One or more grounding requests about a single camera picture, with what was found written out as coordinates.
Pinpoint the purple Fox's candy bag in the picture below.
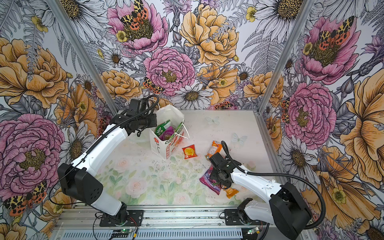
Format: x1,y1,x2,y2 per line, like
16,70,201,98
199,166,221,195

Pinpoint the orange mango snack packet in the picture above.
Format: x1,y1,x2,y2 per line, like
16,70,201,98
206,141,222,160

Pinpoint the green Fox's candy bag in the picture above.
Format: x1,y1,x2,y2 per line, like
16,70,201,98
155,120,172,137

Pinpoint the white floral paper bag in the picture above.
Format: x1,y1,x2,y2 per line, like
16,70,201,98
150,105,190,160

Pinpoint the purple snack packet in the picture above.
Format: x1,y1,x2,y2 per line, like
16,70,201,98
159,126,175,141

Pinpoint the small red snack packet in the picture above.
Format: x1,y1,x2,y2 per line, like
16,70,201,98
182,145,198,160

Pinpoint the green Lays chips bag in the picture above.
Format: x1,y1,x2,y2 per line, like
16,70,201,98
174,122,184,138

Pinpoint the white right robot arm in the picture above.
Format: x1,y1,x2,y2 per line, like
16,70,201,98
209,153,313,240

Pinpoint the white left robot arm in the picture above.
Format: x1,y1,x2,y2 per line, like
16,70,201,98
58,95,160,222

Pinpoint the small orange snack packet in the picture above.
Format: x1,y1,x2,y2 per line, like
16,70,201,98
225,188,239,199

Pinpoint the green circuit board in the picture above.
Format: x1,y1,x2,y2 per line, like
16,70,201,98
110,229,139,240

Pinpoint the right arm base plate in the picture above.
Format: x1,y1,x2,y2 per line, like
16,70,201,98
224,209,256,226

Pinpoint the aluminium frame post left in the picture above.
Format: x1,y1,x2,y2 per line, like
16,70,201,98
47,1,118,115

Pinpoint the aluminium frame post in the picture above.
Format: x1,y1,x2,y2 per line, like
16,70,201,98
258,1,315,115
47,1,118,115

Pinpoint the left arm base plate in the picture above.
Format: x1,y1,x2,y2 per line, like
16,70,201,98
99,210,144,227

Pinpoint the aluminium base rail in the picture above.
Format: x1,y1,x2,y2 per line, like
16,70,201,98
50,205,286,240

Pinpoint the aluminium frame post right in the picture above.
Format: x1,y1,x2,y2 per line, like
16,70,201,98
258,1,315,115

